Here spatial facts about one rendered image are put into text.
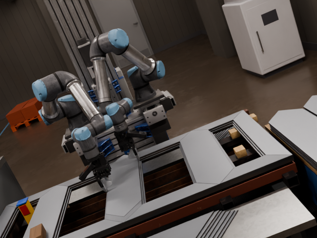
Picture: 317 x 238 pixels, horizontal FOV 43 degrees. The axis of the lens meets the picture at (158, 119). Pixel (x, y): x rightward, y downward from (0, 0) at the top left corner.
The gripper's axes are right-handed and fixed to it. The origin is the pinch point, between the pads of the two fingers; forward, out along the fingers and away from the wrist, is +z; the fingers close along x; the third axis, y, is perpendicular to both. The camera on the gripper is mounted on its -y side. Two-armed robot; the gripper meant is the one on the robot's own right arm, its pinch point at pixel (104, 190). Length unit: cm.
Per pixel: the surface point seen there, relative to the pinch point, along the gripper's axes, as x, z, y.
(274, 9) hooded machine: 349, -2, 228
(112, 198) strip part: -10.8, 0.7, 4.4
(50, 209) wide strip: 5.8, 0.9, -32.6
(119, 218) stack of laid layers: -32.7, 0.8, 8.2
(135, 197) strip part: -18.5, 0.7, 16.1
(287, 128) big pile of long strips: -12, 0, 96
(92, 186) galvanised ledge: 53, 17, -19
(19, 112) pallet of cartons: 697, 51, -266
